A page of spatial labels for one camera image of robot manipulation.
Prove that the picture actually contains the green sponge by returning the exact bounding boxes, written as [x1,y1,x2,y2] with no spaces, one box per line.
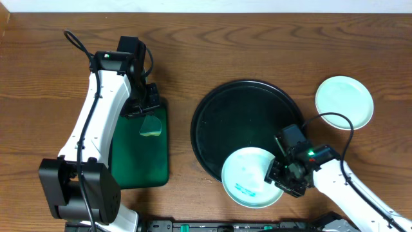
[139,115,162,137]

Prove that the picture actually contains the light green plate front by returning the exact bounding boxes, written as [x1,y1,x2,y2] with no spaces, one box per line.
[221,147,283,209]

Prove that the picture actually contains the light green plate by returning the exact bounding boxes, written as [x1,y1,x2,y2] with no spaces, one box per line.
[315,75,374,130]
[221,147,283,209]

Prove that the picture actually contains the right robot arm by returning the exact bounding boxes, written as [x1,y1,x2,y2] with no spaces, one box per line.
[265,124,411,231]

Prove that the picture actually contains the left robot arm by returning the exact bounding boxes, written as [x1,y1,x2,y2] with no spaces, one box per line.
[39,30,160,231]

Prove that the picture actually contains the green rectangular tray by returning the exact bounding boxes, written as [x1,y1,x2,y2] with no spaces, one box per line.
[109,104,169,189]

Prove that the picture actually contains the round black serving tray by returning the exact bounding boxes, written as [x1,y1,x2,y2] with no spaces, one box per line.
[190,80,304,181]

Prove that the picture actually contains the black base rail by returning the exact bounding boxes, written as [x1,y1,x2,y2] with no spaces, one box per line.
[64,219,323,232]

